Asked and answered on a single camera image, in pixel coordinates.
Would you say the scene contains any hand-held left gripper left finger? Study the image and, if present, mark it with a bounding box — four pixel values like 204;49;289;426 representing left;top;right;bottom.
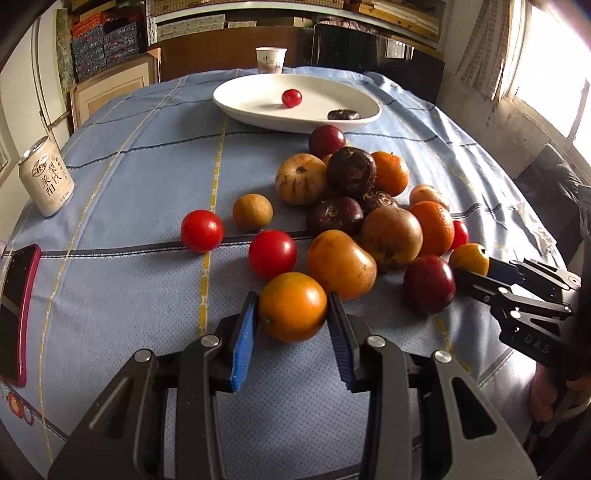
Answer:
48;291;259;480

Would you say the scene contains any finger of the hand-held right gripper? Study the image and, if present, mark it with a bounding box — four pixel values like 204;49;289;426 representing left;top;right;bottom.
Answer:
455;269;575;325
480;251;583;304

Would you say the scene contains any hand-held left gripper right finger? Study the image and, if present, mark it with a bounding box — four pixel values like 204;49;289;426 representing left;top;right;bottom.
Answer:
327;292;539;480

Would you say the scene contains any small yellow tomato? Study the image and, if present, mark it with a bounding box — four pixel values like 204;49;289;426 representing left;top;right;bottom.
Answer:
449;243;490;278

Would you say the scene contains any orange tomato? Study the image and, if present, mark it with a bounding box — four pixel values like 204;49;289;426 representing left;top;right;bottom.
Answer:
257;272;328;343

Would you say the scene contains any striped brown pepino melon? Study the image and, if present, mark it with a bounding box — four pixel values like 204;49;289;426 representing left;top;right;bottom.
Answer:
361;207;424;271

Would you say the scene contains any round brown longan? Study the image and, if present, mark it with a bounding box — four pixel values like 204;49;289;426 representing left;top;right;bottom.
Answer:
232;194;273;232

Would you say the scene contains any orange tangerine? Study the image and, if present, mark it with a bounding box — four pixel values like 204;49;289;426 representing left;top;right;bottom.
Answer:
370;151;411;197
409;200;455;257

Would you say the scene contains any large dark water chestnut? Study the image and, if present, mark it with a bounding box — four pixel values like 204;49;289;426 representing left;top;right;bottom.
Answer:
326;147;377;199

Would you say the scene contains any striped yellow pepino melon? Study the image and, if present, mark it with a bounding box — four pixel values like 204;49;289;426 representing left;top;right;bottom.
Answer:
276;153;329;206
409;185;450;210

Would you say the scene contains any white oval plate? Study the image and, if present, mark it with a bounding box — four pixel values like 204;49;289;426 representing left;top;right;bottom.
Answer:
212;74;382;134

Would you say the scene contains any person's right hand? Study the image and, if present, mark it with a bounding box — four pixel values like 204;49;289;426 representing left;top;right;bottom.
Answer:
529;364;591;423

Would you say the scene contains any dark red plum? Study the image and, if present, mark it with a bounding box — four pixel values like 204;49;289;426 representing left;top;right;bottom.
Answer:
403;255;457;315
308;124;347;158

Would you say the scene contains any striped orange pepino melon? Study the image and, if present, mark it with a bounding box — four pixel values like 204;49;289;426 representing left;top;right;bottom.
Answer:
307;229;378;301

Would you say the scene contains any dark cloth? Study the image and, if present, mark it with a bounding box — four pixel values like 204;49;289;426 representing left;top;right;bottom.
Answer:
515;143;591;259

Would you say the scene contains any bright window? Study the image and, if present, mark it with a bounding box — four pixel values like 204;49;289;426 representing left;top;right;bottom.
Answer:
503;0;591;158

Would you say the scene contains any blue checked tablecloth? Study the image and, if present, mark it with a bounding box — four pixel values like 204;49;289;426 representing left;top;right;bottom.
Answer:
0;66;573;480

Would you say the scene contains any pale patterned curtain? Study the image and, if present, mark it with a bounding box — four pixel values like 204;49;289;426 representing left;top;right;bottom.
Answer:
455;0;527;100

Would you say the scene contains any phone in red case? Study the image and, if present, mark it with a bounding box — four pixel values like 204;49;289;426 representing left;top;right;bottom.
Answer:
0;244;42;387

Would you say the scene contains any white beverage can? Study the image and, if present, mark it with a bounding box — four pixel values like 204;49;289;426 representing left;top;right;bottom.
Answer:
17;136;75;217

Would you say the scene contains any dark chair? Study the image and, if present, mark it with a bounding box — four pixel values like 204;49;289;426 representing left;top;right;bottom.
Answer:
311;23;446;104

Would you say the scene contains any white paper cup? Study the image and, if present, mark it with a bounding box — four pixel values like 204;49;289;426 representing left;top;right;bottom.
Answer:
255;47;288;75

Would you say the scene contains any brown wooden board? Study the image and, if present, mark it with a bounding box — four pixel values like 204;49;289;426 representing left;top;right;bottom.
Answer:
148;27;315;84

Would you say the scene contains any pale framed picture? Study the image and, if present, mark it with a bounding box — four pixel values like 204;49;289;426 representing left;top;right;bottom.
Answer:
69;48;161;130

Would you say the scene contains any metal storage shelf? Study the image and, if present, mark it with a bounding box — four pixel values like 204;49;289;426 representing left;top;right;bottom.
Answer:
148;0;448;51

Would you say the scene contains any stack of patterned boxes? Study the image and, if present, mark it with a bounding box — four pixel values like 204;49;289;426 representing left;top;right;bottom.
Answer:
69;14;147;84

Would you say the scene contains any green marbled panel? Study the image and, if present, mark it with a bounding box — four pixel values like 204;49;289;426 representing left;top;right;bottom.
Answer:
56;9;75;86

